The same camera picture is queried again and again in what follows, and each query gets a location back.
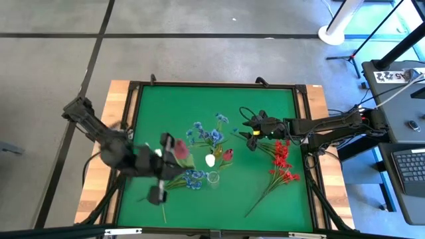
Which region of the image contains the blue flower bunch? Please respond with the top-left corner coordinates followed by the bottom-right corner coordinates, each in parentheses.
top-left (185, 112), bottom-right (240, 150)
top-left (137, 168), bottom-right (211, 202)

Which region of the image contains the white pedestal stand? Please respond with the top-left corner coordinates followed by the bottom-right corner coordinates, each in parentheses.
top-left (317, 0), bottom-right (366, 46)

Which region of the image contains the black table frame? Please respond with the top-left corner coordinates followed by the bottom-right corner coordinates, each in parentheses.
top-left (74, 74), bottom-right (356, 239)

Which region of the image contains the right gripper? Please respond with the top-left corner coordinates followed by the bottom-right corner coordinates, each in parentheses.
top-left (238, 111), bottom-right (287, 151)

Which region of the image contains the green table mat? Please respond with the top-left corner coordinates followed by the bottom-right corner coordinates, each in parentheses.
top-left (118, 84), bottom-right (315, 232)

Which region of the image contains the yellow glass vase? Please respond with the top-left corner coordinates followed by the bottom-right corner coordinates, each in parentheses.
top-left (212, 145), bottom-right (225, 161)

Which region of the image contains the red flower bunch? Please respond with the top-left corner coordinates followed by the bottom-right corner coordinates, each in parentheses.
top-left (244, 167), bottom-right (301, 218)

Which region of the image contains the grey flower stem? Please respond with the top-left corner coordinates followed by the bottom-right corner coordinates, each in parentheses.
top-left (232, 131), bottom-right (292, 169)

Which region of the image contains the silver metal bracket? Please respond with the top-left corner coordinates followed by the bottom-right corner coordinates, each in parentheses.
top-left (288, 232), bottom-right (328, 239)
top-left (104, 227), bottom-right (143, 236)

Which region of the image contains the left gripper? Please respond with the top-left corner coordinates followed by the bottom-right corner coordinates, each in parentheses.
top-left (132, 132), bottom-right (187, 206)

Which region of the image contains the thin black tripod stand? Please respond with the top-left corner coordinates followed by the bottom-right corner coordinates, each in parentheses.
top-left (325, 0), bottom-right (406, 80)

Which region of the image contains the white numbered label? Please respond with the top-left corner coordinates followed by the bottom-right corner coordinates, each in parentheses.
top-left (373, 70), bottom-right (409, 84)

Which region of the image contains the grey floor object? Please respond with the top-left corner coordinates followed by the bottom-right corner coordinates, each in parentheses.
top-left (0, 141), bottom-right (26, 156)

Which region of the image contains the clear glass vase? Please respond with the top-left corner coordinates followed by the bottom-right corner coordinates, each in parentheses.
top-left (206, 171), bottom-right (221, 190)

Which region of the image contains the grey work desk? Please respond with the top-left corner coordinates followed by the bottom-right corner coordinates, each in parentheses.
top-left (361, 60), bottom-right (425, 226)

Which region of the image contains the black overhead frame beam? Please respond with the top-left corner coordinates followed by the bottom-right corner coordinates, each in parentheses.
top-left (0, 224), bottom-right (116, 239)

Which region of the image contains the red tulip flower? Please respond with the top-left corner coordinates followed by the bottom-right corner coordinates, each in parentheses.
top-left (173, 138), bottom-right (197, 171)
top-left (217, 148), bottom-right (234, 172)

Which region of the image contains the white cable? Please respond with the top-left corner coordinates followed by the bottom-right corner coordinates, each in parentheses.
top-left (373, 73), bottom-right (425, 110)

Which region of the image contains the thick black desk pole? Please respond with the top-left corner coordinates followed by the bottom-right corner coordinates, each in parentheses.
top-left (371, 21), bottom-right (425, 71)

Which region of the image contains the black keyboard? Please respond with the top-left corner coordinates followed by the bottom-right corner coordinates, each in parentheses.
top-left (390, 148), bottom-right (425, 197)

